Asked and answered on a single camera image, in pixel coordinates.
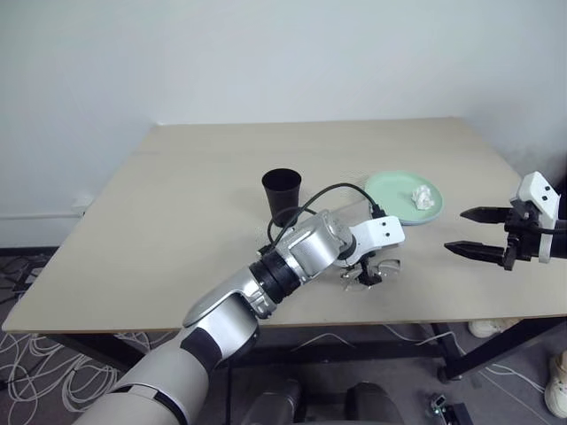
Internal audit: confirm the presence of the dark rounded shape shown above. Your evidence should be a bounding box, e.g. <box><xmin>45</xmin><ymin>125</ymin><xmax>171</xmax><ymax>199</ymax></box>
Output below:
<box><xmin>246</xmin><ymin>378</ymin><xmax>307</xmax><ymax>425</ymax></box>

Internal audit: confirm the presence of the crumpled white tissue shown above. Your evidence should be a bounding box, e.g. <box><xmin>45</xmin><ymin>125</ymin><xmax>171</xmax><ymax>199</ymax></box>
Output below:
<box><xmin>410</xmin><ymin>184</ymin><xmax>437</xmax><ymax>210</ymax></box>

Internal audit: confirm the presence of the white sneaker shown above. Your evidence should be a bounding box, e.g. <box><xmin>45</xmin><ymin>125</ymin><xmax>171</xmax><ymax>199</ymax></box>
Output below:
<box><xmin>468</xmin><ymin>318</ymin><xmax>524</xmax><ymax>340</ymax></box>
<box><xmin>543</xmin><ymin>352</ymin><xmax>567</xmax><ymax>420</ymax></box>

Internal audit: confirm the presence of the white floor cable tangle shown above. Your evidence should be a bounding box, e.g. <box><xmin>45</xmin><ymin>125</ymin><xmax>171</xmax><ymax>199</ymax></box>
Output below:
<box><xmin>0</xmin><ymin>329</ymin><xmax>181</xmax><ymax>416</ymax></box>

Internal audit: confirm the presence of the mint green plate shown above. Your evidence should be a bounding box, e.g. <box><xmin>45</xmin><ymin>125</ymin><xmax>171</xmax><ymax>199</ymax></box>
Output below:
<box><xmin>363</xmin><ymin>170</ymin><xmax>444</xmax><ymax>225</ymax></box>

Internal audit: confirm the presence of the black metal table frame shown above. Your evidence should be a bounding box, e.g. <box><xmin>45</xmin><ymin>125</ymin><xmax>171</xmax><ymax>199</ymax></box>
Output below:
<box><xmin>43</xmin><ymin>314</ymin><xmax>567</xmax><ymax>383</ymax></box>

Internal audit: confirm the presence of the white wall cable trunking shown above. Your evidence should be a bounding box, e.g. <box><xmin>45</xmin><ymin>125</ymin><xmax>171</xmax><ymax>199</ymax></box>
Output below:
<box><xmin>0</xmin><ymin>193</ymin><xmax>97</xmax><ymax>221</ymax></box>

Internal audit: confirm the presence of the light blue plate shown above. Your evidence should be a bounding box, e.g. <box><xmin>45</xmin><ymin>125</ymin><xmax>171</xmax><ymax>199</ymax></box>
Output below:
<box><xmin>389</xmin><ymin>207</ymin><xmax>444</xmax><ymax>228</ymax></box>

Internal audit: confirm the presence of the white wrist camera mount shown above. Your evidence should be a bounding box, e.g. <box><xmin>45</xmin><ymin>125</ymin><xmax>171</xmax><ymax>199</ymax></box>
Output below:
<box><xmin>347</xmin><ymin>215</ymin><xmax>407</xmax><ymax>258</ymax></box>
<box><xmin>516</xmin><ymin>171</ymin><xmax>562</xmax><ymax>265</ymax></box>

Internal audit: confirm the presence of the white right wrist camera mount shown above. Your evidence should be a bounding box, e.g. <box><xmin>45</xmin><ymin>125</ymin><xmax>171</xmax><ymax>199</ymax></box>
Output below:
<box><xmin>516</xmin><ymin>171</ymin><xmax>562</xmax><ymax>265</ymax></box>

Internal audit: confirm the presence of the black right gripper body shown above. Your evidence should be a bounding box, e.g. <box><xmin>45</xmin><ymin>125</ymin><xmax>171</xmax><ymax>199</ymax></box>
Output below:
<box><xmin>502</xmin><ymin>198</ymin><xmax>544</xmax><ymax>272</ymax></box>

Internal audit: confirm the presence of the small black metal device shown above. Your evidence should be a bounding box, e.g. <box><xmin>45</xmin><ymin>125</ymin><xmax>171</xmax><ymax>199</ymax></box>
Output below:
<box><xmin>426</xmin><ymin>391</ymin><xmax>473</xmax><ymax>425</ymax></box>

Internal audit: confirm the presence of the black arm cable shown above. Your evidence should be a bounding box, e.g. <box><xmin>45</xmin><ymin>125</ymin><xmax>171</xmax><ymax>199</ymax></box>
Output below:
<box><xmin>526</xmin><ymin>218</ymin><xmax>567</xmax><ymax>236</ymax></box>
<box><xmin>267</xmin><ymin>182</ymin><xmax>387</xmax><ymax>250</ymax></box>

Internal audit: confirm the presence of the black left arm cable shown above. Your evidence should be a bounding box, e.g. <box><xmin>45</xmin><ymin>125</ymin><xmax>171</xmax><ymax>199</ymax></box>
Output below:
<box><xmin>267</xmin><ymin>182</ymin><xmax>387</xmax><ymax>250</ymax></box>

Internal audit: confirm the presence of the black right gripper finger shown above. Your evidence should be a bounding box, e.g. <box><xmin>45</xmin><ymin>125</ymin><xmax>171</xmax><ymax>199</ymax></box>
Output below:
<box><xmin>459</xmin><ymin>205</ymin><xmax>510</xmax><ymax>226</ymax></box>
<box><xmin>444</xmin><ymin>240</ymin><xmax>509</xmax><ymax>266</ymax></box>

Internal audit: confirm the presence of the black plastic cup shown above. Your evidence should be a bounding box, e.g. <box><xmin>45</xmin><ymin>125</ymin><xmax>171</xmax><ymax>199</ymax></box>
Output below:
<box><xmin>260</xmin><ymin>168</ymin><xmax>303</xmax><ymax>228</ymax></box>

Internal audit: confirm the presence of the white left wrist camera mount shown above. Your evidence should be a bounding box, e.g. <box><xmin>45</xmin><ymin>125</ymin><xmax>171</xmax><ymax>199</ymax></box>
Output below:
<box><xmin>347</xmin><ymin>215</ymin><xmax>407</xmax><ymax>258</ymax></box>

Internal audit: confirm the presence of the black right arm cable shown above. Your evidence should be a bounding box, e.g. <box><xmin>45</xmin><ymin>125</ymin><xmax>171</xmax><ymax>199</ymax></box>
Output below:
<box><xmin>526</xmin><ymin>218</ymin><xmax>567</xmax><ymax>236</ymax></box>

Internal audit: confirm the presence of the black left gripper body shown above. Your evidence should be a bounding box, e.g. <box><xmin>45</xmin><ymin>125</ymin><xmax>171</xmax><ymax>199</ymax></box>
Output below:
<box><xmin>338</xmin><ymin>248</ymin><xmax>378</xmax><ymax>270</ymax></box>

